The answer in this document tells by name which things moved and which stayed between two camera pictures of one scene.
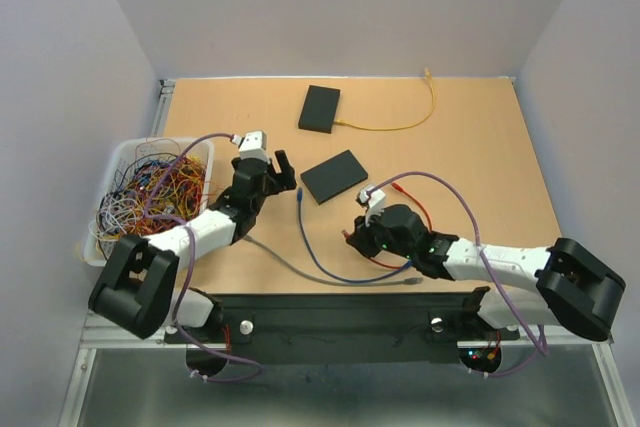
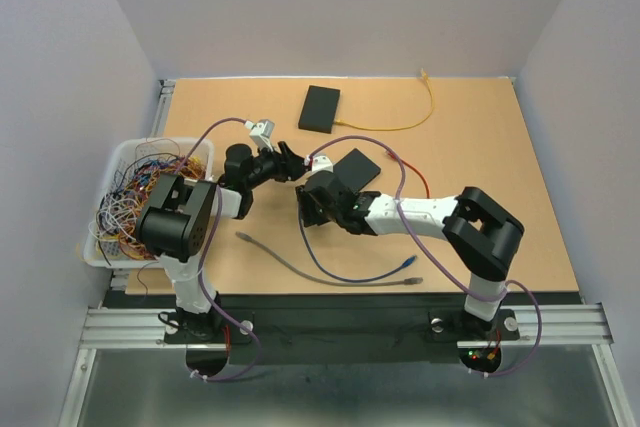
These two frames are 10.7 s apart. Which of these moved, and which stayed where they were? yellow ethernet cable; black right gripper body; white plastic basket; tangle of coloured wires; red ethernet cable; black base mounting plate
Moved: black right gripper body; red ethernet cable
Stayed: yellow ethernet cable; tangle of coloured wires; black base mounting plate; white plastic basket
